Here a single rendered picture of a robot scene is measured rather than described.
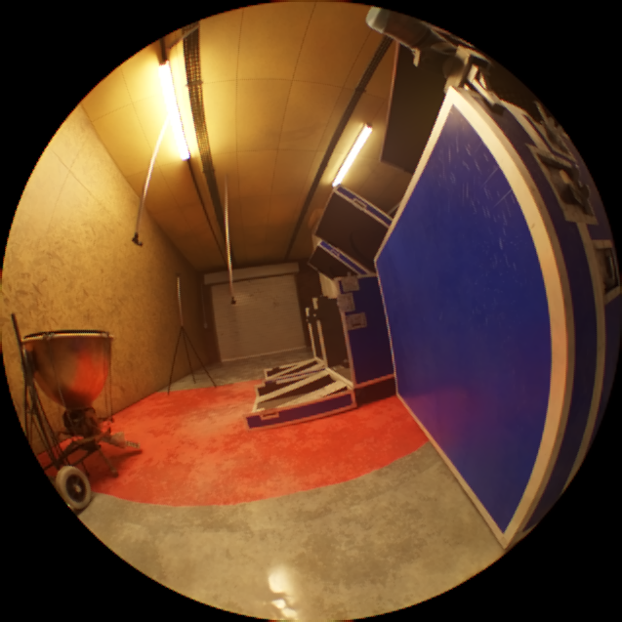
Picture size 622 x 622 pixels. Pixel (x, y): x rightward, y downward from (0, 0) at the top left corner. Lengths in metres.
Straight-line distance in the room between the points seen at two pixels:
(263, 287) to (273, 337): 1.75
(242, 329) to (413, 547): 7.12
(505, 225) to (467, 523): 0.74
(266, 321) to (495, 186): 7.20
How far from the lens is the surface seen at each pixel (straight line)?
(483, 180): 0.37
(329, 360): 2.36
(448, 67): 0.55
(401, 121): 1.40
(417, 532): 0.76
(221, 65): 2.74
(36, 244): 2.37
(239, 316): 7.34
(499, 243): 0.36
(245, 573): 0.76
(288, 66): 2.77
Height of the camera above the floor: 0.64
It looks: 4 degrees up
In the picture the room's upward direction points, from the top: 10 degrees counter-clockwise
